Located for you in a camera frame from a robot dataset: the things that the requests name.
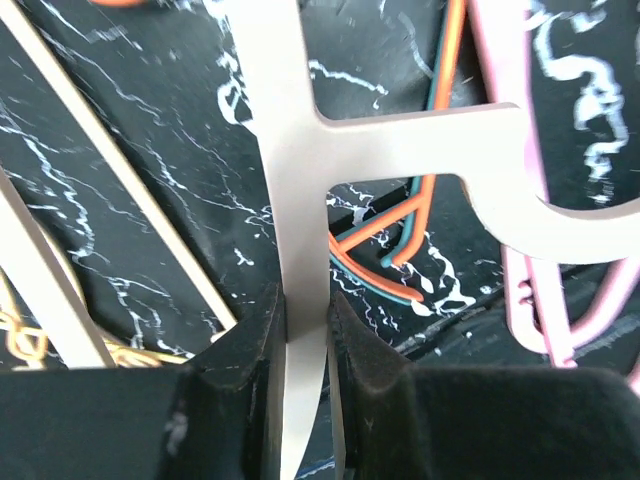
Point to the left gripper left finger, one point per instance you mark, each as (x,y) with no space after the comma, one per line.
(217,416)

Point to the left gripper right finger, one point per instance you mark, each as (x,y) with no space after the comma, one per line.
(395,419)

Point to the beige plastic hanger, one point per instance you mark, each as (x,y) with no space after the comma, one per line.
(303,156)

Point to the pink flat plastic hanger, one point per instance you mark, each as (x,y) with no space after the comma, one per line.
(536,311)

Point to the orange plastic curved hanger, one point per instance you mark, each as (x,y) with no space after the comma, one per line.
(30,345)

